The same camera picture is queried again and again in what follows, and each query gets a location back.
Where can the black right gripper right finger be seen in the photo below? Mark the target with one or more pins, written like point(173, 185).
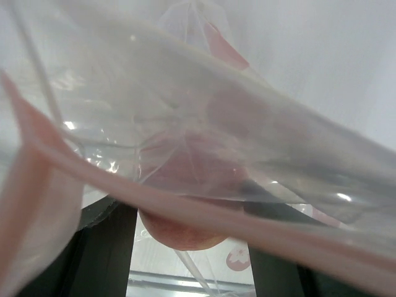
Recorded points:
point(274, 276)

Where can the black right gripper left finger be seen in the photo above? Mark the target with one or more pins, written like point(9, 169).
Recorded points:
point(96, 262)

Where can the red fake strawberry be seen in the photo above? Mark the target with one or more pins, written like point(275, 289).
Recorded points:
point(194, 162)

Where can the clear zip top bag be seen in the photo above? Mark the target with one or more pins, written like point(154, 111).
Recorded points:
point(271, 122)

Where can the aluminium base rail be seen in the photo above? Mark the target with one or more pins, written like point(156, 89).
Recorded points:
point(154, 284)

